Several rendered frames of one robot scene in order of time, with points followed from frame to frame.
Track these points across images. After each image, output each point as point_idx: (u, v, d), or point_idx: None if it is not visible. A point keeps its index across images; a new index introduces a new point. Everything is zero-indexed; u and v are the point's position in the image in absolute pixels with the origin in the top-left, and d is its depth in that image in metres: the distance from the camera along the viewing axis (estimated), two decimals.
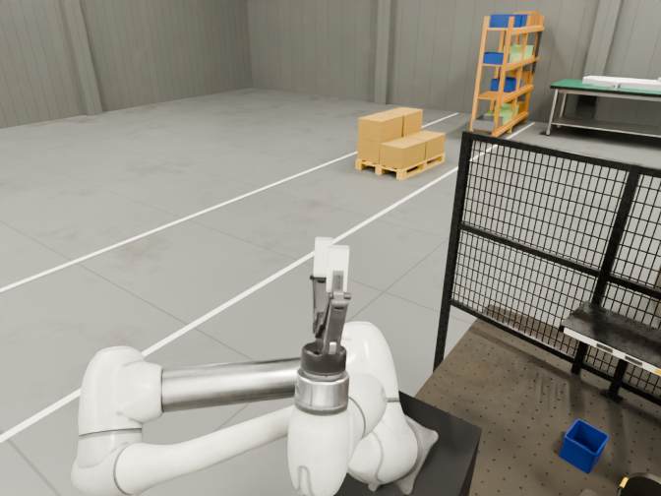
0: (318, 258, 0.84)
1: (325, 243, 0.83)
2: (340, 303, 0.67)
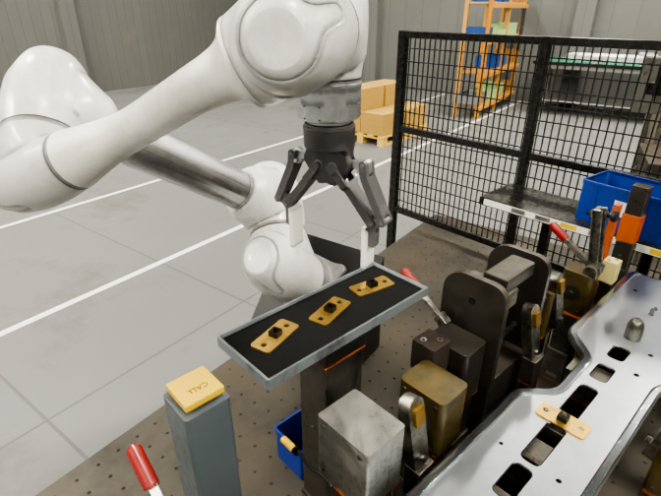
0: (371, 246, 0.71)
1: (365, 258, 0.74)
2: (279, 196, 0.79)
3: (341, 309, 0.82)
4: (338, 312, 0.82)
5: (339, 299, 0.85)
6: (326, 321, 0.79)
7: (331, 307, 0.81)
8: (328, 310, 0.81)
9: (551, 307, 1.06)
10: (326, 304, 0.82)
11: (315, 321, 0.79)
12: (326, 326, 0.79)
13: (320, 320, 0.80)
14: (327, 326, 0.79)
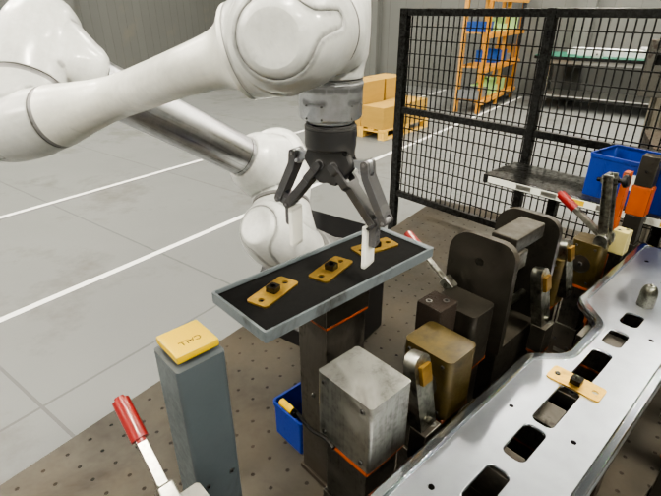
0: (372, 246, 0.71)
1: (366, 258, 0.74)
2: (278, 196, 0.78)
3: (343, 268, 0.78)
4: (339, 270, 0.78)
5: (340, 259, 0.81)
6: (327, 279, 0.75)
7: (332, 265, 0.77)
8: (329, 268, 0.77)
9: (561, 275, 1.02)
10: (327, 262, 0.78)
11: (315, 279, 0.75)
12: (327, 282, 0.75)
13: (320, 278, 0.76)
14: (328, 282, 0.75)
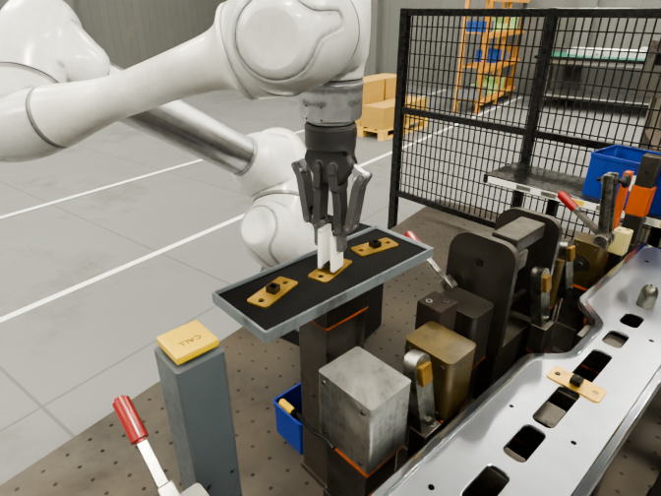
0: (339, 251, 0.75)
1: (334, 262, 0.77)
2: (307, 216, 0.77)
3: (342, 268, 0.78)
4: (339, 270, 0.78)
5: None
6: (326, 279, 0.75)
7: None
8: (328, 268, 0.77)
9: (561, 275, 1.02)
10: (326, 262, 0.78)
11: (314, 279, 0.75)
12: (326, 282, 0.75)
13: (319, 278, 0.76)
14: (327, 282, 0.75)
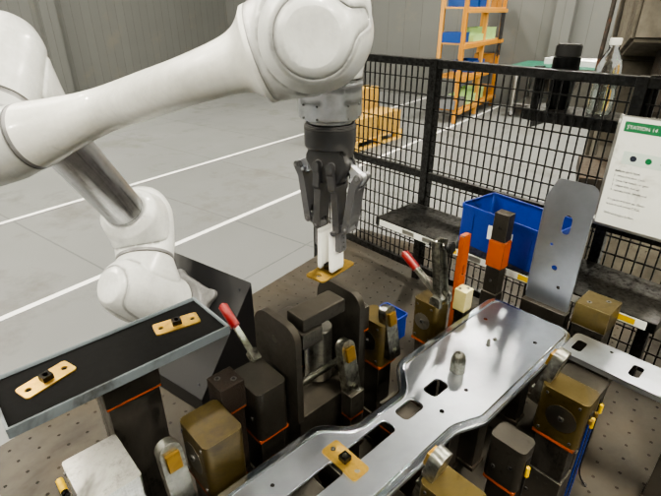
0: (337, 251, 0.75)
1: (334, 262, 0.77)
2: (310, 215, 0.77)
3: (342, 269, 0.78)
4: (338, 271, 0.77)
5: (342, 259, 0.81)
6: (324, 279, 0.75)
7: None
8: (328, 268, 0.77)
9: (384, 339, 1.07)
10: (327, 262, 0.78)
11: (312, 278, 0.76)
12: (323, 282, 0.75)
13: (317, 277, 0.76)
14: (324, 282, 0.75)
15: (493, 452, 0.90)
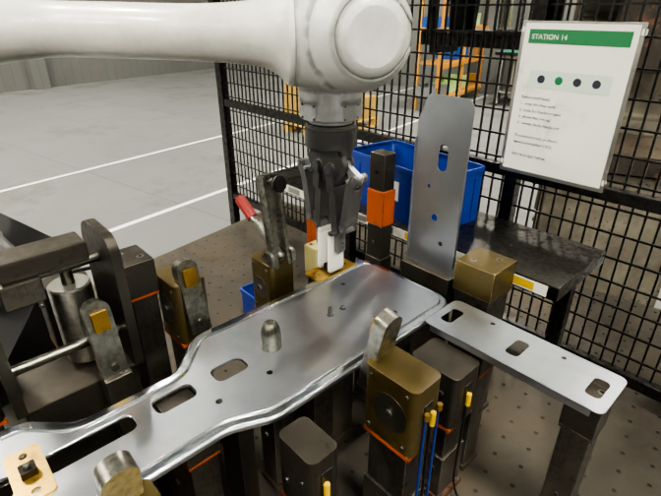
0: (336, 252, 0.75)
1: (334, 263, 0.77)
2: (312, 214, 0.78)
3: (342, 270, 0.78)
4: (337, 272, 0.77)
5: (344, 260, 0.81)
6: (321, 278, 0.75)
7: None
8: (327, 268, 0.78)
9: (182, 305, 0.79)
10: (327, 262, 0.78)
11: (309, 277, 0.76)
12: (319, 281, 0.75)
13: (315, 276, 0.76)
14: (320, 281, 0.75)
15: (283, 461, 0.61)
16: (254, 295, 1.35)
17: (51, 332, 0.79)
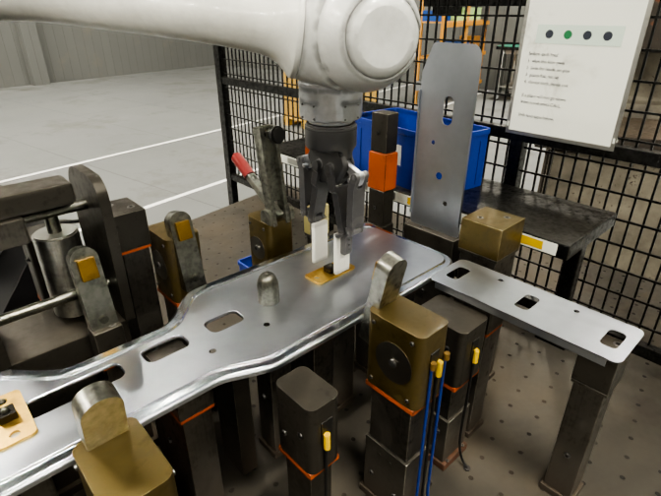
0: (342, 253, 0.74)
1: (340, 264, 0.76)
2: (306, 210, 0.78)
3: (342, 272, 0.78)
4: (337, 274, 0.78)
5: None
6: (321, 279, 0.76)
7: (330, 268, 0.78)
8: (327, 270, 0.78)
9: (175, 260, 0.75)
10: (327, 264, 0.79)
11: (309, 279, 0.76)
12: (319, 283, 0.75)
13: (315, 278, 0.76)
14: (320, 284, 0.75)
15: (280, 411, 0.58)
16: None
17: (38, 288, 0.76)
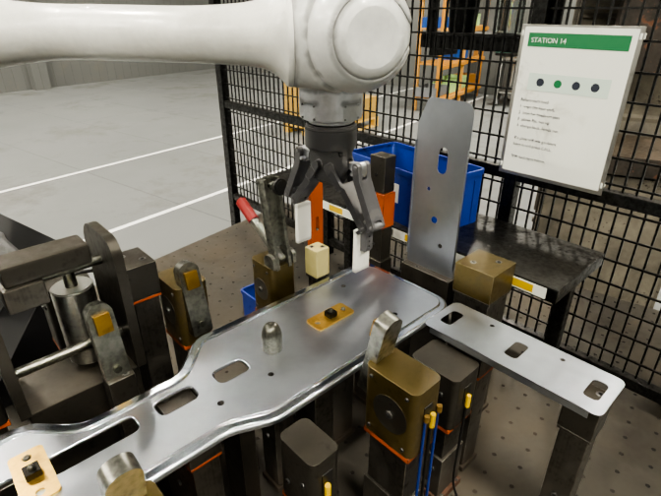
0: (363, 250, 0.70)
1: (359, 262, 0.73)
2: (290, 191, 0.80)
3: (341, 317, 0.82)
4: (337, 319, 0.82)
5: (344, 306, 0.85)
6: (322, 326, 0.80)
7: (330, 313, 0.82)
8: (327, 315, 0.82)
9: (184, 307, 0.79)
10: (327, 309, 0.83)
11: (311, 324, 0.81)
12: (320, 330, 0.79)
13: (316, 324, 0.81)
14: (321, 330, 0.79)
15: (284, 462, 0.62)
16: (255, 296, 1.35)
17: (54, 334, 0.80)
